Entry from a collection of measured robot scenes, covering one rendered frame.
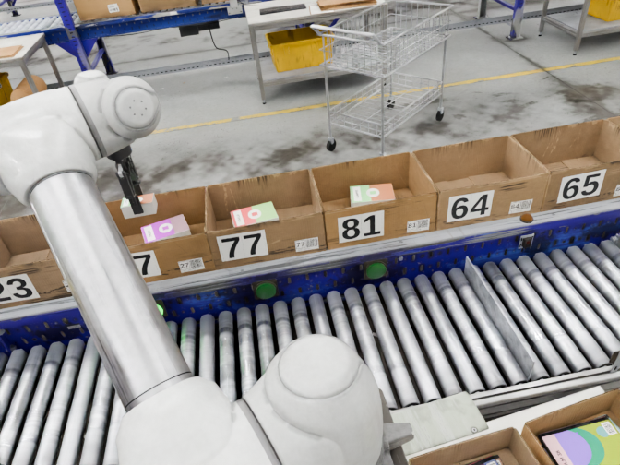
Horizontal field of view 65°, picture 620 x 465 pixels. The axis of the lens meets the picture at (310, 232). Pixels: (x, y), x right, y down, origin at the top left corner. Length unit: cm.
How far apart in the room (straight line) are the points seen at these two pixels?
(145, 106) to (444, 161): 137
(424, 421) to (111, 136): 106
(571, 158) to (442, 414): 127
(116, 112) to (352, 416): 59
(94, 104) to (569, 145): 183
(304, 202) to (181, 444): 138
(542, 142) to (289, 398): 172
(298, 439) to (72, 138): 57
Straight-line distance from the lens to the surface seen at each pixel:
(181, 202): 190
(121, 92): 88
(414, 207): 170
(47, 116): 90
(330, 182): 190
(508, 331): 164
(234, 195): 188
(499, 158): 211
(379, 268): 172
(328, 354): 67
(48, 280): 182
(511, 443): 142
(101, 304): 75
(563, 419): 149
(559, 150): 224
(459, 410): 149
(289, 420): 66
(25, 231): 209
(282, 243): 167
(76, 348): 188
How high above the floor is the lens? 200
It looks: 38 degrees down
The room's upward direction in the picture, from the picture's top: 7 degrees counter-clockwise
